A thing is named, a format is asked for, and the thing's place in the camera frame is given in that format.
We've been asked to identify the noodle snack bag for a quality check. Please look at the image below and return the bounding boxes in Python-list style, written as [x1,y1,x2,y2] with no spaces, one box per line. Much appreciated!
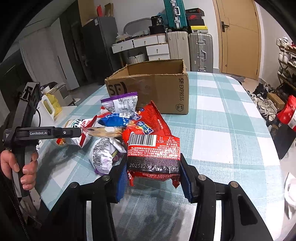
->
[56,116,97,148]

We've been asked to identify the cream nougat cracker pack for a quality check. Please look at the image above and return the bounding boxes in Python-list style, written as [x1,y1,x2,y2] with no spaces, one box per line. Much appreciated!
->
[84,126,125,138]

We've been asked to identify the silver purple snack bag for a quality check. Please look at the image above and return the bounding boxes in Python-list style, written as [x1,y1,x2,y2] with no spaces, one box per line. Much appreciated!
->
[88,137,126,176]

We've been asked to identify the blue snack packet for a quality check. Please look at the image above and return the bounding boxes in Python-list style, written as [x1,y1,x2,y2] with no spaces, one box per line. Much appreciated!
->
[98,113,141,127]

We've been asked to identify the purple white snack bag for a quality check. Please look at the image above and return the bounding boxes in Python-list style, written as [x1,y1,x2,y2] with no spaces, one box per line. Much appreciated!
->
[101,92,138,113]

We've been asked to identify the red orange chip bag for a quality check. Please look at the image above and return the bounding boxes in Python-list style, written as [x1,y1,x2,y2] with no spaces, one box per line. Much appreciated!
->
[122,101,171,144]

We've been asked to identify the SF cardboard box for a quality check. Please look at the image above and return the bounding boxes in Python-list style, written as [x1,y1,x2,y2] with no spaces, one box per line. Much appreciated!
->
[105,59,189,114]

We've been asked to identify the person's left hand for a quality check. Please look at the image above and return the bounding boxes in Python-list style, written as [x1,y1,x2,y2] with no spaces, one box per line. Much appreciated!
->
[1,150,39,191]

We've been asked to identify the white electric kettle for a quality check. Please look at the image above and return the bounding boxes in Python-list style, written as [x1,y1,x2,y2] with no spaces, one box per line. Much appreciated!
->
[31,95,55,127]

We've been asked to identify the yellow bag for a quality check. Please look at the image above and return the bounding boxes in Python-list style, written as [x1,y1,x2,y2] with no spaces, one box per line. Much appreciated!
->
[46,93,62,117]

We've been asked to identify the teal plaid tablecloth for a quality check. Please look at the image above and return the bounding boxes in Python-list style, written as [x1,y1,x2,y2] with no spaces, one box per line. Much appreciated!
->
[36,72,284,240]

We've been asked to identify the red shopping bag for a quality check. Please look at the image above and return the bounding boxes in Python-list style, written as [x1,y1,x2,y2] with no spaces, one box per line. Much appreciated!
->
[276,95,296,131]

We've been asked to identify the black refrigerator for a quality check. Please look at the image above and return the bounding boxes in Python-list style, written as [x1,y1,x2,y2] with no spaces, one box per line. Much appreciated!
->
[82,16,121,85]

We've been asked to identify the woven laundry basket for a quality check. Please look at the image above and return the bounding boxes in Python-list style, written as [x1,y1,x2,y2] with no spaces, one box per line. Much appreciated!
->
[126,52,148,65]

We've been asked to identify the wooden shoe rack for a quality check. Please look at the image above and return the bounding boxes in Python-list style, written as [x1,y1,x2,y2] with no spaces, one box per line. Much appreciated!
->
[276,37,295,96]

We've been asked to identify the white drawer desk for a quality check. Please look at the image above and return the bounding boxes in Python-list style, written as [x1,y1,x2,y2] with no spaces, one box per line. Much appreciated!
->
[111,34,170,64]

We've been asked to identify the black bag on desk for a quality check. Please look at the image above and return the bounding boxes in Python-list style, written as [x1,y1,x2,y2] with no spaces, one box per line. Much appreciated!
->
[149,15,165,35]

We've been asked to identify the beige suitcase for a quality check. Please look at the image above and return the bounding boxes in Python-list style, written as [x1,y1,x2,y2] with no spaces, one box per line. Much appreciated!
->
[166,31,191,71]

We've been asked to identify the silver suitcase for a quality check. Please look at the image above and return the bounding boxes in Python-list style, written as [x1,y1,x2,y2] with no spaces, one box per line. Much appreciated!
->
[189,33,213,73]

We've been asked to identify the teal suitcase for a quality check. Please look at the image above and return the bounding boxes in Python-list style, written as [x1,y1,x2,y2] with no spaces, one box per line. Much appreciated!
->
[164,0,187,31]

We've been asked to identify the yellow black box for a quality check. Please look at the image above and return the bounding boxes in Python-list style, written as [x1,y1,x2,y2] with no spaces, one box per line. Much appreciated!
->
[191,25,208,33]

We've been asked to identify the wooden door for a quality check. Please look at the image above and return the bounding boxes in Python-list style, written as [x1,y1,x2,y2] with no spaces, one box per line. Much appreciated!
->
[213,1,261,80]

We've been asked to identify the stacked shoe boxes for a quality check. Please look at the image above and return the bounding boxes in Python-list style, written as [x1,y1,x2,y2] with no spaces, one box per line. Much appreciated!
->
[185,8,205,26]

